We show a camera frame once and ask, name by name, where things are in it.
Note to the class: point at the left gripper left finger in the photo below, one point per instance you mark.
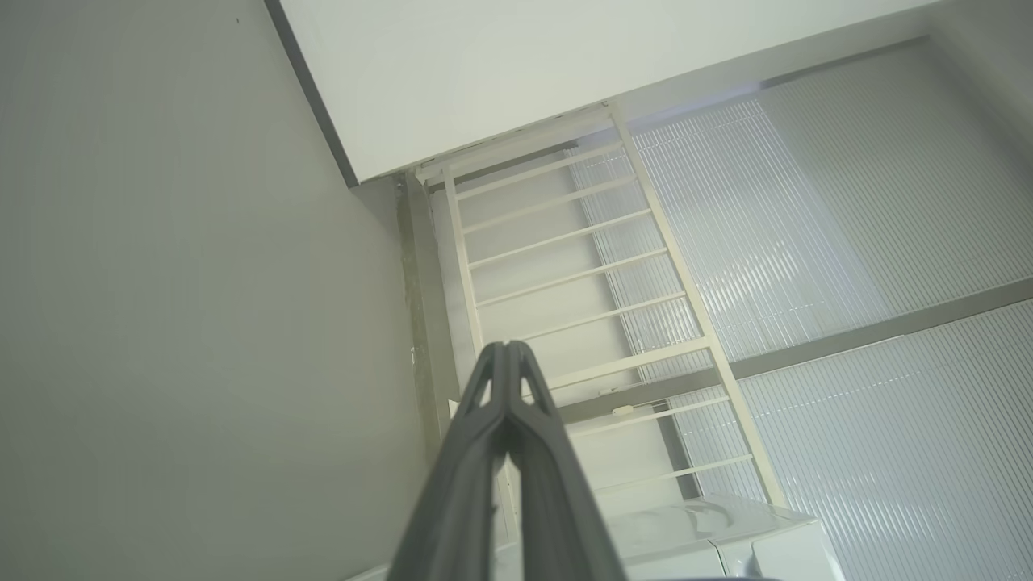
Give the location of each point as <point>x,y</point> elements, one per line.
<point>460,500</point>

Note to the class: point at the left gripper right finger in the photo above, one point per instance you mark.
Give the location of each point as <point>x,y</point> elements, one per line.
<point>557,516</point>

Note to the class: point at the white front-load washing machine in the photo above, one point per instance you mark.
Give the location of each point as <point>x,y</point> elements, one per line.
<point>726,541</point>

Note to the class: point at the white metal rack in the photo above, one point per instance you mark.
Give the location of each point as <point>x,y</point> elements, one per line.
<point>694,298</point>

